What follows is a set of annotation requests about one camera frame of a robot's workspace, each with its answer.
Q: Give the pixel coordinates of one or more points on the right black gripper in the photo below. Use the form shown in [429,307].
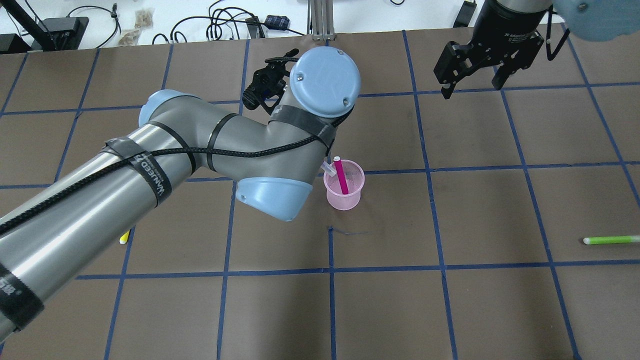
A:
[505,30]

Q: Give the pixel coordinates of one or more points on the pink marker pen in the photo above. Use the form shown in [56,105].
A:
[341,175]

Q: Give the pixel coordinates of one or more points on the purple marker pen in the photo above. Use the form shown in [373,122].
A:
[328,168]

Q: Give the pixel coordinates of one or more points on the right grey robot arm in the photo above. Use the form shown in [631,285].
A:
[590,20]

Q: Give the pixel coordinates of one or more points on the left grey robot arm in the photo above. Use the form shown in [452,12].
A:
[48,240]

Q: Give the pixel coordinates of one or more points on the pink mesh cup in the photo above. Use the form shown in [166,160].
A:
[355,177]

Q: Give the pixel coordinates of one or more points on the green marker pen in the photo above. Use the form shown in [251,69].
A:
[611,240]

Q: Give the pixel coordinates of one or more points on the black power adapter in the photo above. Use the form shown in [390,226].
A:
[277,22]

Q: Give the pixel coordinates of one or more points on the yellow marker pen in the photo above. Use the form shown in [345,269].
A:
[125,237]

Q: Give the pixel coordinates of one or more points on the aluminium frame post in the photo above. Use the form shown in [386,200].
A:
[320,20]

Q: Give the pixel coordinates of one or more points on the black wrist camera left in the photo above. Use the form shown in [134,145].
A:
[268,83]

